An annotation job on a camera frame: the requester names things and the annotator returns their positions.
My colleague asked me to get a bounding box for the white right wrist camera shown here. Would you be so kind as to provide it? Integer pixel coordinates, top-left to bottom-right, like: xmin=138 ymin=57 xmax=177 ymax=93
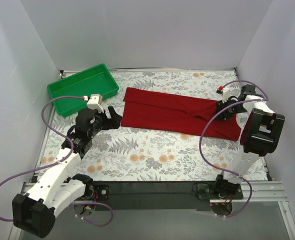
xmin=216 ymin=86 xmax=231 ymax=103

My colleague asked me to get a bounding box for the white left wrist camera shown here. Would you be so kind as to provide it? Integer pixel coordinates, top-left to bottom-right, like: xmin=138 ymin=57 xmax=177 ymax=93
xmin=83 ymin=94 xmax=104 ymax=113

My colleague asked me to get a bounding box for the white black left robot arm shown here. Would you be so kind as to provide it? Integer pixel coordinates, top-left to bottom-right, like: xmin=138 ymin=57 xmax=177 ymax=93
xmin=12 ymin=106 xmax=122 ymax=238

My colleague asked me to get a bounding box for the red t shirt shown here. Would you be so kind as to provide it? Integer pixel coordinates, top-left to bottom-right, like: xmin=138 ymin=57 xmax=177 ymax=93
xmin=120 ymin=87 xmax=242 ymax=142

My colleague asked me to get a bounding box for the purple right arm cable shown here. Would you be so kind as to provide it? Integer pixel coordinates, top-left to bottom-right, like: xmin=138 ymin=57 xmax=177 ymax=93
xmin=198 ymin=80 xmax=269 ymax=219

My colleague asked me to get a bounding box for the aluminium frame rail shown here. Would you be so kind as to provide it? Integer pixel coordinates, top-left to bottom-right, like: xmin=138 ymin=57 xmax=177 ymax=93
xmin=9 ymin=180 xmax=295 ymax=240

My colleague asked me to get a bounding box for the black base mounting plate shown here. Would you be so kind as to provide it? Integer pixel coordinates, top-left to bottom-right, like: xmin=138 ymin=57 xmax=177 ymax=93
xmin=80 ymin=181 xmax=243 ymax=211

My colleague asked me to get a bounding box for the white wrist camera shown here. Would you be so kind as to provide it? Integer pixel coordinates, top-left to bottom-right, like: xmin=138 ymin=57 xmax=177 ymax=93
xmin=216 ymin=86 xmax=231 ymax=103
xmin=83 ymin=94 xmax=104 ymax=113

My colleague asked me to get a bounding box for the floral patterned table mat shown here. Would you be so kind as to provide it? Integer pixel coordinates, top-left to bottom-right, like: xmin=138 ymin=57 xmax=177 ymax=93
xmin=37 ymin=70 xmax=270 ymax=182

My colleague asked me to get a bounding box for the green plastic tray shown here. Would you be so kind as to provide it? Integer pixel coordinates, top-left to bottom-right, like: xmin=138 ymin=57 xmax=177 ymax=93
xmin=47 ymin=64 xmax=119 ymax=117

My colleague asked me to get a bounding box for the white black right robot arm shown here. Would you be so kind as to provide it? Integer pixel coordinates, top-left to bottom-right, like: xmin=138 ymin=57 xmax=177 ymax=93
xmin=213 ymin=84 xmax=285 ymax=199

